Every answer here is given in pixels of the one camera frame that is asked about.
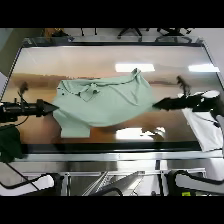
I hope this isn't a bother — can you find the white garment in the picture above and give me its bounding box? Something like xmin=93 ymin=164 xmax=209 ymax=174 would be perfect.
xmin=181 ymin=91 xmax=224 ymax=153

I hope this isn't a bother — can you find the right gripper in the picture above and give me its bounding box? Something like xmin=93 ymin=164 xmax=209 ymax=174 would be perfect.
xmin=166 ymin=95 xmax=194 ymax=111

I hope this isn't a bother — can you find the black office chair base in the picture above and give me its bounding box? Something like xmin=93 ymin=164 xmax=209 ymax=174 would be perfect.
xmin=155 ymin=27 xmax=195 ymax=37
xmin=116 ymin=27 xmax=144 ymax=39

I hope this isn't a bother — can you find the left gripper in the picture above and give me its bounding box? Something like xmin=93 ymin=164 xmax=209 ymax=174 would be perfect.
xmin=35 ymin=98 xmax=52 ymax=118

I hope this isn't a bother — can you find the silver frame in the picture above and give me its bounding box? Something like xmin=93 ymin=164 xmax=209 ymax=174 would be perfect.
xmin=0 ymin=150 xmax=224 ymax=197

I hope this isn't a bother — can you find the black cable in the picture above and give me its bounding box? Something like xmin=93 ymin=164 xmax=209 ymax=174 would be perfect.
xmin=2 ymin=161 xmax=43 ymax=192
xmin=94 ymin=186 xmax=125 ymax=197

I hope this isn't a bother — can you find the pale green polo shirt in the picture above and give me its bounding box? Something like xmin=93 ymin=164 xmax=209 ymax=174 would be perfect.
xmin=52 ymin=67 xmax=160 ymax=139

